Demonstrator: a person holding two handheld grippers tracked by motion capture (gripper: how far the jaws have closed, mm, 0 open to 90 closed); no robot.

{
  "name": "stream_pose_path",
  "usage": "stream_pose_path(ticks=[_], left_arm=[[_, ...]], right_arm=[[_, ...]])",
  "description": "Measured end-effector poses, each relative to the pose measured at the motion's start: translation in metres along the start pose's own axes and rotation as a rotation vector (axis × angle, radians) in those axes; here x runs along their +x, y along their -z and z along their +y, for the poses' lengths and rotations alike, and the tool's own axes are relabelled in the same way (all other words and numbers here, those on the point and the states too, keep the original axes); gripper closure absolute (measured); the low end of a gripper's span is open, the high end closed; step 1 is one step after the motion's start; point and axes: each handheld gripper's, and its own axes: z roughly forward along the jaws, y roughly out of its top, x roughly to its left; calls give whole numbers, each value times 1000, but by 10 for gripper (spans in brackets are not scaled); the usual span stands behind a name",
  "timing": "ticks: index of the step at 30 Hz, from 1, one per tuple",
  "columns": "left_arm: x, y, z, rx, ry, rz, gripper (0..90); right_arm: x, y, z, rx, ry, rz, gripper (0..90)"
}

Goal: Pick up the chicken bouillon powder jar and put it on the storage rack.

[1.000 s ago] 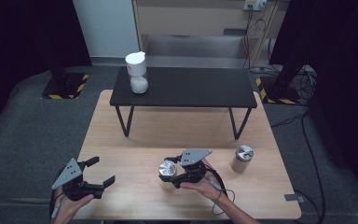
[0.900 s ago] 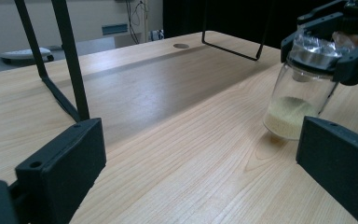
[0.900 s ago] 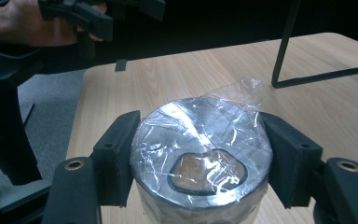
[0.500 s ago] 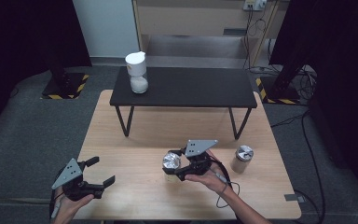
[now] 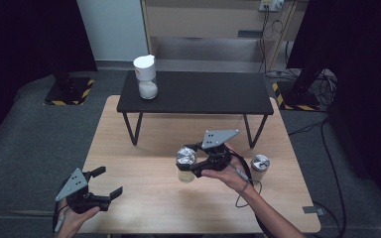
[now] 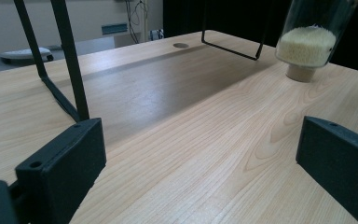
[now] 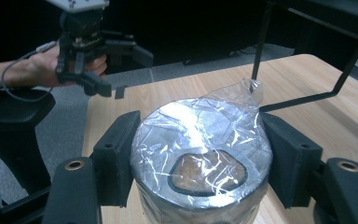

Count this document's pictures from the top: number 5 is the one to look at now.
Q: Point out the white-lidded jar of white powder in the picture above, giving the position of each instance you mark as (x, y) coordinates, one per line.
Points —
(145, 77)

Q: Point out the silver-lidded jar of yellow powder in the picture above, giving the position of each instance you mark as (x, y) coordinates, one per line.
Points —
(186, 156)

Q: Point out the stand base with striped tape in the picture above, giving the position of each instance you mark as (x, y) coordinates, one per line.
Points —
(294, 99)
(69, 92)

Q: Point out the white power strip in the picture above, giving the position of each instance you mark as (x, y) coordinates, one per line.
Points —
(270, 4)

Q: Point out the white panel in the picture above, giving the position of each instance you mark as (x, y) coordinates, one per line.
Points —
(114, 29)

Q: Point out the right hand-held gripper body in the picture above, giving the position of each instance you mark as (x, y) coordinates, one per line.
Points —
(216, 139)

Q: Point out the person's right hand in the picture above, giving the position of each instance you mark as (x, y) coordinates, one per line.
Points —
(231, 177)

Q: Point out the person's left hand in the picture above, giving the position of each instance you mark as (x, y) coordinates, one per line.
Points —
(76, 223)

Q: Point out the black curtain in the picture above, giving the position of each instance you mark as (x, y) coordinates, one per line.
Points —
(360, 66)
(20, 39)

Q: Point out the wooden cabinet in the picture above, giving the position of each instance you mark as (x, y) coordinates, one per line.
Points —
(208, 23)

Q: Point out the black shelf with metal legs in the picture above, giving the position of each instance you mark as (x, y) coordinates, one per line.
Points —
(205, 95)

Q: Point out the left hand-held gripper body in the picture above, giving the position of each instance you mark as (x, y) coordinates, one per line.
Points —
(74, 185)

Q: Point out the grey tape piece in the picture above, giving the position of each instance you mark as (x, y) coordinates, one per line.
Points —
(312, 210)

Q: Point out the silver-lidded jar of brown powder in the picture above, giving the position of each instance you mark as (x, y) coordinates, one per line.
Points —
(259, 165)

